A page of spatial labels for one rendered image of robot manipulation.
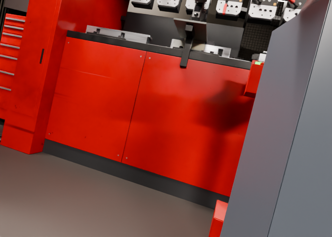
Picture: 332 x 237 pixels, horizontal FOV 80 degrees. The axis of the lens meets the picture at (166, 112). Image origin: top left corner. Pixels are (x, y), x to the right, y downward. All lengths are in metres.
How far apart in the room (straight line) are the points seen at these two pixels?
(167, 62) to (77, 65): 0.63
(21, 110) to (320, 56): 1.57
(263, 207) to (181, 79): 0.92
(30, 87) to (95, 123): 0.48
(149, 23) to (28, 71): 1.14
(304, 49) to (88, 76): 1.25
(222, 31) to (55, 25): 1.33
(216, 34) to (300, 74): 1.59
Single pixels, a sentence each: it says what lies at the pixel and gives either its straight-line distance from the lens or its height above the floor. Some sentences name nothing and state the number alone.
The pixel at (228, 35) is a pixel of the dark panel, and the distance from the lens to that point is 1.98.
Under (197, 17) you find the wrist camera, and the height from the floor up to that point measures 1.05.
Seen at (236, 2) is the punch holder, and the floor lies 1.25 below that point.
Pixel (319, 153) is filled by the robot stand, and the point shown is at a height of 0.51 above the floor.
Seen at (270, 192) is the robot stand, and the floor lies 0.42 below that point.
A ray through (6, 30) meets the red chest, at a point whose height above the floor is 0.84.
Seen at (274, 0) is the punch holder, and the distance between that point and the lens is 1.52.
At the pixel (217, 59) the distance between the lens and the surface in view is 1.24.
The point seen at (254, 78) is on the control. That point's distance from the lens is 0.91.
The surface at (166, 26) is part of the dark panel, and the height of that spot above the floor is 1.25.
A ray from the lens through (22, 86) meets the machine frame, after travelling 1.65.
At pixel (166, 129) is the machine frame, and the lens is 1.22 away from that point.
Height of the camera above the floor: 0.53
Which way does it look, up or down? 2 degrees down
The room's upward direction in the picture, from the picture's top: 13 degrees clockwise
